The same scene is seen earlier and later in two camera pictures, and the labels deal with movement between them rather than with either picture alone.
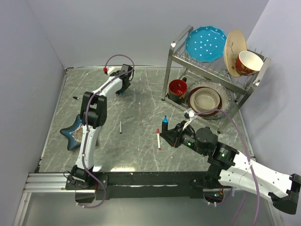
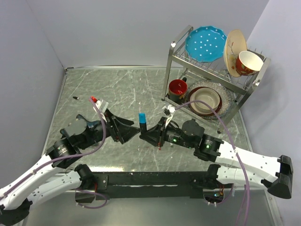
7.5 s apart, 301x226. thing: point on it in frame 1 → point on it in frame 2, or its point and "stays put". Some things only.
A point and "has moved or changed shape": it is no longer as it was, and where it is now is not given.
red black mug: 177,89 stays put
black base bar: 148,185 stays put
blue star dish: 74,134 stays put
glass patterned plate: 225,94 stays put
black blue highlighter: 164,125 has moved or changed shape
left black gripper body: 118,92 → 111,130
